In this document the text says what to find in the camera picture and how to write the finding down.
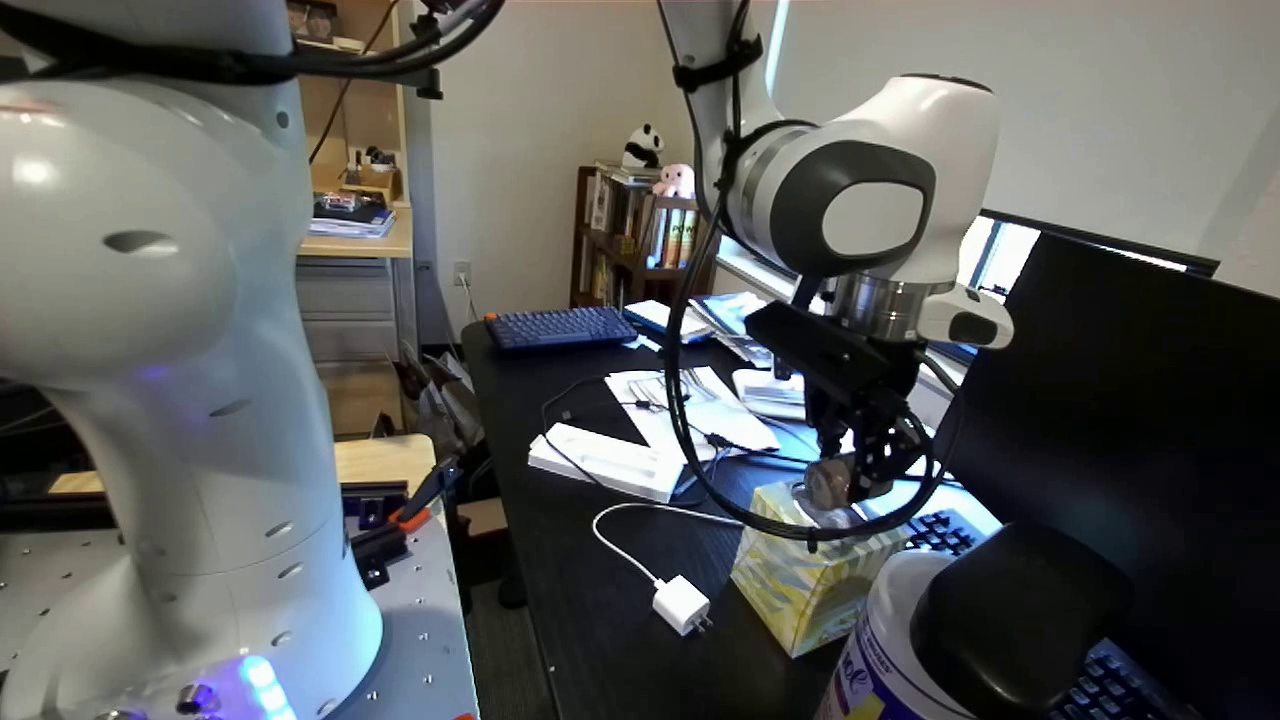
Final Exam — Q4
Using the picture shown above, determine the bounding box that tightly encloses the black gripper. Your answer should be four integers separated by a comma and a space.
749, 301, 928, 502

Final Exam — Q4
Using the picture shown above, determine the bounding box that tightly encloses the small grey object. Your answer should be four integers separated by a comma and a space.
804, 457, 857, 512

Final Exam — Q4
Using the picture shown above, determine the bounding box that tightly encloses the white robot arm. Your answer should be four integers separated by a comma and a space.
0, 0, 1011, 720

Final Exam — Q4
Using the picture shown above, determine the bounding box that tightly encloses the yellow-green tissue box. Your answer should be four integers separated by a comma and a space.
732, 529, 910, 656

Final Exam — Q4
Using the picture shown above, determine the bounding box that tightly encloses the white paper booklet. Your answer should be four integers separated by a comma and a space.
605, 368, 782, 457

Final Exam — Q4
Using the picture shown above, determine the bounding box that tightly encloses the disinfecting wipes canister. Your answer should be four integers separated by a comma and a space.
814, 551, 978, 720

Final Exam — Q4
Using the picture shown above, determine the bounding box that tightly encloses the white power adapter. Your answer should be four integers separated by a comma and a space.
652, 577, 707, 637

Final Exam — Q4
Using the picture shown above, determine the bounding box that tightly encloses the black computer monitor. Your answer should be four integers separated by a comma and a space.
937, 227, 1280, 720

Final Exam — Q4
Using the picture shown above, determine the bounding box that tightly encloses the wooden bookshelf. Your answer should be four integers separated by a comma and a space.
569, 164, 707, 305

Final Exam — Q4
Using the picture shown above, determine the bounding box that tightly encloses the blue keyboard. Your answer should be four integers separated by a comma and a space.
489, 305, 637, 354

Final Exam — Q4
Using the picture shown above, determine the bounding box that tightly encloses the black keyboard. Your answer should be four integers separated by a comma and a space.
910, 512, 1180, 720

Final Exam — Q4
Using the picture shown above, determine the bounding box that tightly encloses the white charging cable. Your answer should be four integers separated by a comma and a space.
589, 497, 745, 594

